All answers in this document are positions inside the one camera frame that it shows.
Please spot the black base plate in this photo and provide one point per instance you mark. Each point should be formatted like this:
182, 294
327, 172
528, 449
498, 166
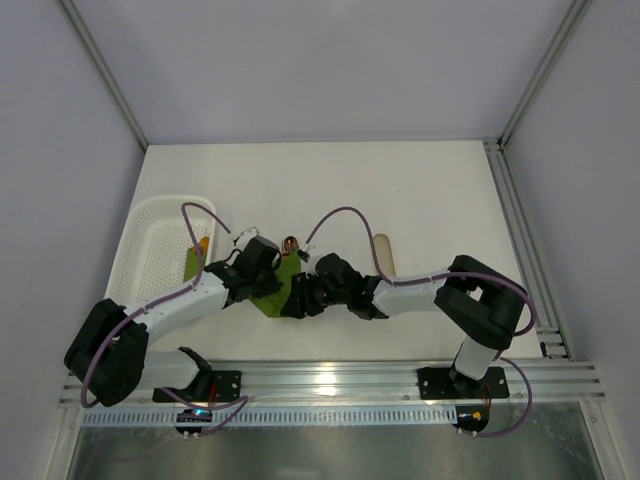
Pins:
225, 385
445, 383

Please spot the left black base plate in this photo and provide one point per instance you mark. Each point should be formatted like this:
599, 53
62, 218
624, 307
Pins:
225, 385

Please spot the white perforated plastic basket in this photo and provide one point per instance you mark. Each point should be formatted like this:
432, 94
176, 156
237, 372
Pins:
152, 253

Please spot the beige utensil holder tray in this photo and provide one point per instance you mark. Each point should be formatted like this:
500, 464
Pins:
384, 254

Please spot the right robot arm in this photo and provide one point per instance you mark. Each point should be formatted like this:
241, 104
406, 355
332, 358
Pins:
484, 304

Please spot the aluminium front rail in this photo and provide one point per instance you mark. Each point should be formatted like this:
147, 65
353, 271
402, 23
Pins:
379, 382

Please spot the right aluminium side rail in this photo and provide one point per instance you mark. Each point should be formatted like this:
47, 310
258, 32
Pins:
551, 335

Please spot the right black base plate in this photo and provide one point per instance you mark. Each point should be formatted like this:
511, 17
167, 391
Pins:
445, 383

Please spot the white slotted cable duct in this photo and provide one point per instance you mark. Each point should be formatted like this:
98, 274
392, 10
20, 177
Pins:
274, 416

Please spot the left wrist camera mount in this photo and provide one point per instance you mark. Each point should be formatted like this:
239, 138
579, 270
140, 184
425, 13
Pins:
244, 237

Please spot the left corner frame post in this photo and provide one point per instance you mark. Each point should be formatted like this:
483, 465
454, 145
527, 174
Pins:
94, 55

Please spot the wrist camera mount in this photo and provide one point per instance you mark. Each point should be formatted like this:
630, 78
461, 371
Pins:
307, 252
244, 237

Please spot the right corner frame post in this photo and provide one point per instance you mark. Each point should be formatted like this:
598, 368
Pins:
553, 51

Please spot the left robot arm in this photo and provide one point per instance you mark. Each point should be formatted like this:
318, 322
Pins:
111, 353

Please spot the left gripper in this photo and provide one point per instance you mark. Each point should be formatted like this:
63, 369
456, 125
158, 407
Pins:
267, 282

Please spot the green card in basket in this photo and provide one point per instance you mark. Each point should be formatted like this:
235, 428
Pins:
195, 257

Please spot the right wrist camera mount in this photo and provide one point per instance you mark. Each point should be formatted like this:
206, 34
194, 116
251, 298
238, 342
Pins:
307, 252

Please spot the corner frame post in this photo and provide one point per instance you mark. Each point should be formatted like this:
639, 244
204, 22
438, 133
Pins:
553, 51
94, 55

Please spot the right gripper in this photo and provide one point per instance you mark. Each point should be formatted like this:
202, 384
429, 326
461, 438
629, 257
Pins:
304, 295

